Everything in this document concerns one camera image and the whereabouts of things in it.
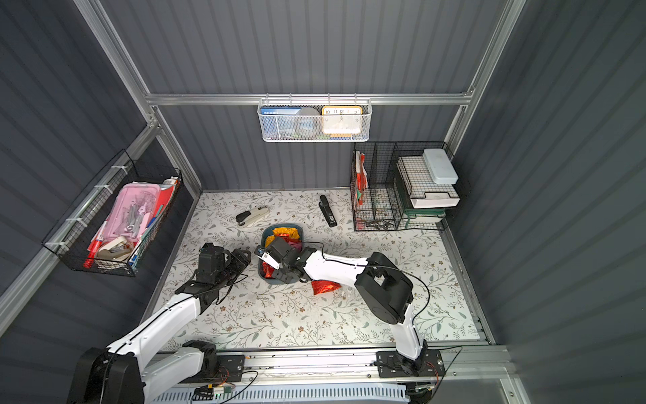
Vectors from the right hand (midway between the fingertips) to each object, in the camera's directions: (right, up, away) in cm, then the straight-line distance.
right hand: (285, 259), depth 89 cm
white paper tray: (+51, +25, +4) cm, 57 cm away
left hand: (-13, +1, -3) cm, 13 cm away
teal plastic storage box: (-10, +10, +11) cm, 18 cm away
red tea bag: (-6, -4, 0) cm, 7 cm away
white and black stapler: (-19, +14, +17) cm, 29 cm away
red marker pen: (-46, +7, -24) cm, 53 cm away
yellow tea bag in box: (+1, +9, +10) cm, 14 cm away
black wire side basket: (-48, +10, -28) cm, 57 cm away
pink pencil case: (-43, +18, -15) cm, 49 cm away
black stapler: (+15, +18, +20) cm, 30 cm away
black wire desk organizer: (+48, +29, +21) cm, 60 cm away
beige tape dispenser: (-39, +7, -25) cm, 47 cm away
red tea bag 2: (+13, -9, -2) cm, 16 cm away
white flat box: (+60, +35, +10) cm, 70 cm away
